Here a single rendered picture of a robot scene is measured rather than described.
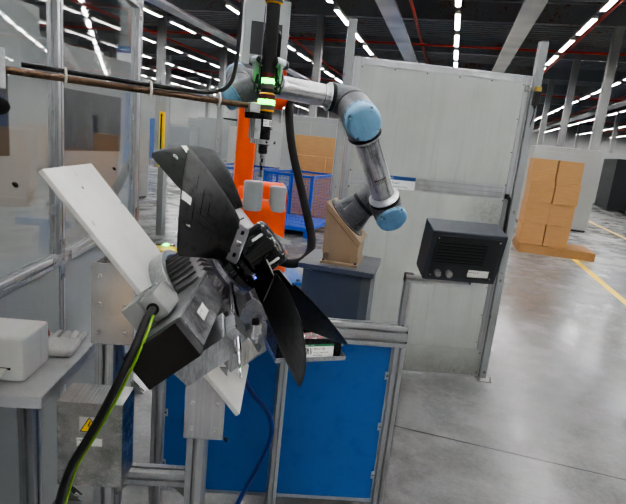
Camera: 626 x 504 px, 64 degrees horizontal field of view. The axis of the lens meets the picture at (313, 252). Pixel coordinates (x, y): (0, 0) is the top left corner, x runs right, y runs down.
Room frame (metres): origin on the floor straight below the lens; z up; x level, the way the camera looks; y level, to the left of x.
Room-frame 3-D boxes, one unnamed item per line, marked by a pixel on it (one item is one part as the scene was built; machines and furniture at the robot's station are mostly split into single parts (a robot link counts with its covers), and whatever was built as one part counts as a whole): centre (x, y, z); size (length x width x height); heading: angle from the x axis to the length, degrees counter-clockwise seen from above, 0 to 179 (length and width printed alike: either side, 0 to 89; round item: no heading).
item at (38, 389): (1.17, 0.70, 0.85); 0.36 x 0.24 x 0.03; 4
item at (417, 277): (1.72, -0.45, 1.04); 0.24 x 0.03 x 0.03; 94
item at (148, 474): (1.17, 0.37, 0.56); 0.19 x 0.04 x 0.04; 94
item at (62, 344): (1.26, 0.65, 0.87); 0.15 x 0.09 x 0.02; 9
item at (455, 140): (3.18, -0.67, 1.10); 1.21 x 0.06 x 2.20; 94
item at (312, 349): (1.53, 0.00, 0.85); 0.22 x 0.17 x 0.07; 108
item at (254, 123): (1.31, 0.16, 1.50); 0.09 x 0.07 x 0.10; 129
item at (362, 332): (1.69, 0.08, 0.82); 0.90 x 0.04 x 0.08; 94
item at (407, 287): (1.71, -0.35, 0.96); 0.03 x 0.03 x 0.20; 4
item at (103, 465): (1.07, 0.48, 0.73); 0.15 x 0.09 x 0.22; 94
